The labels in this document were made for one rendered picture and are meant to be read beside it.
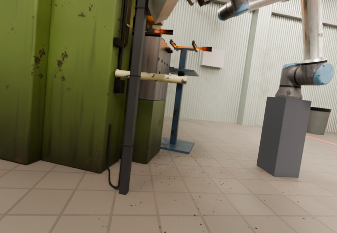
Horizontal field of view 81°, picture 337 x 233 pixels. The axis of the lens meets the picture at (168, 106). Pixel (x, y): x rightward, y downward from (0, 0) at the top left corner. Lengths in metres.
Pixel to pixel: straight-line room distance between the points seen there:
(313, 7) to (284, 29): 3.87
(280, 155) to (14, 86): 1.86
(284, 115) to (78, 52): 1.48
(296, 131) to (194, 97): 2.91
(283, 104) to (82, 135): 1.42
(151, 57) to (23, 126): 0.91
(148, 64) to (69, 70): 0.51
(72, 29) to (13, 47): 0.36
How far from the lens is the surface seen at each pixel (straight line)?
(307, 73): 1.68
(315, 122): 5.27
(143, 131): 1.45
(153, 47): 1.44
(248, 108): 4.70
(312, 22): 1.69
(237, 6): 1.33
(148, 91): 1.41
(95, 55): 1.28
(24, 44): 1.48
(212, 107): 4.54
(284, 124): 1.70
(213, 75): 4.53
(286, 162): 1.80
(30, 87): 1.42
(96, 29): 1.31
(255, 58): 4.78
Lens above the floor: 0.55
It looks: 4 degrees down
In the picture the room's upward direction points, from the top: 7 degrees clockwise
